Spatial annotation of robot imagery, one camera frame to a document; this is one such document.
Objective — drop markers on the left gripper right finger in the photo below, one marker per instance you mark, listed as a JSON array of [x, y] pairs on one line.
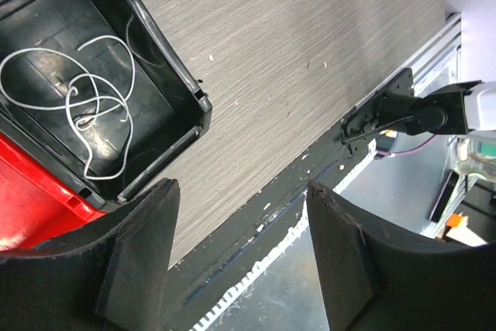
[[375, 275]]

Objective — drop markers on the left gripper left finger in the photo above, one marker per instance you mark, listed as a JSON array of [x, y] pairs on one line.
[[109, 274]]

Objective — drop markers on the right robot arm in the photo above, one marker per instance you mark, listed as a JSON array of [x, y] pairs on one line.
[[455, 109]]

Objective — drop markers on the red plastic bin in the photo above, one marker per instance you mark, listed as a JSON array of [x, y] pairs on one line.
[[35, 205]]

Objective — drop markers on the black plastic bin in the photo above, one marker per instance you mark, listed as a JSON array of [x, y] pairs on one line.
[[93, 91]]

